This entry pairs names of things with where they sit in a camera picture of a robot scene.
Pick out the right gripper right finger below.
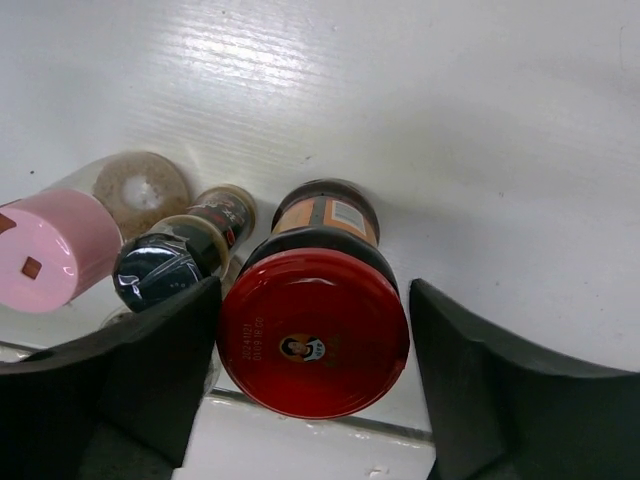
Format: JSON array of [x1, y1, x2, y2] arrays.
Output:
[[409, 279, 639, 479]]

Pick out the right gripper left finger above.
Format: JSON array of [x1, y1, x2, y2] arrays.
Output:
[[1, 277, 222, 479]]

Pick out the black-cap spice bottle front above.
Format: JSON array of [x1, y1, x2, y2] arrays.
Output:
[[112, 214, 231, 312]]

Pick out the black-cap spice bottle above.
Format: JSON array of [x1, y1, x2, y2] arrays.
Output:
[[112, 214, 231, 312], [186, 184, 257, 277]]

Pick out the red-cap jar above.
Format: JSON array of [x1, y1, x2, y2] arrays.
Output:
[[217, 178, 410, 420]]

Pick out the pink-cap spice bottle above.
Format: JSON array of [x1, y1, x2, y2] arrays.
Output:
[[1, 151, 191, 313]]

